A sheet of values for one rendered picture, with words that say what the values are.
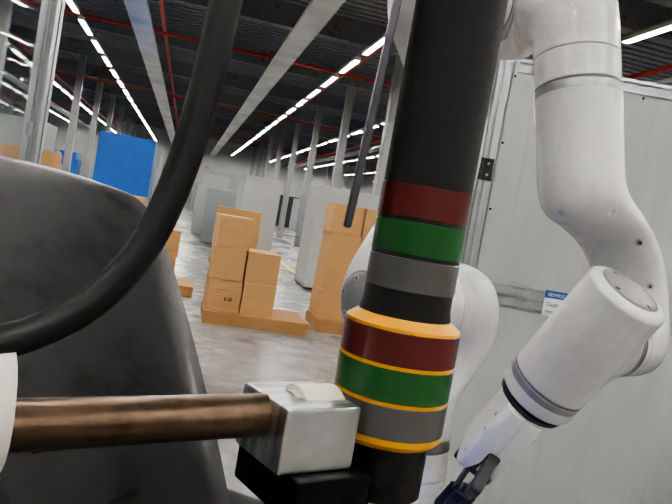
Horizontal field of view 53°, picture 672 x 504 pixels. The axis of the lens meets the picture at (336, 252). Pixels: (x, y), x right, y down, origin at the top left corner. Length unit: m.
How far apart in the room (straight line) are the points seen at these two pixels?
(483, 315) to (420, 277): 0.65
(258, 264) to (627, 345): 7.13
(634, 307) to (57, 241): 0.52
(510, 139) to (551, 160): 1.40
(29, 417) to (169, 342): 0.12
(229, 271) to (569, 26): 7.08
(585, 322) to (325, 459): 0.49
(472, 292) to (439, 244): 0.63
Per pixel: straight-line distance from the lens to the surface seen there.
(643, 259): 0.78
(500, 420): 0.75
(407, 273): 0.23
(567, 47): 0.75
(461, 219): 0.24
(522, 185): 2.13
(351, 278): 0.82
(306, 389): 0.23
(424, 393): 0.24
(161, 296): 0.32
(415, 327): 0.23
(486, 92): 0.25
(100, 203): 0.35
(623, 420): 2.33
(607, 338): 0.69
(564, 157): 0.72
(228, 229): 7.66
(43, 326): 0.19
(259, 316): 7.78
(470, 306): 0.86
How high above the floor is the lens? 1.43
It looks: 3 degrees down
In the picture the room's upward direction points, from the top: 10 degrees clockwise
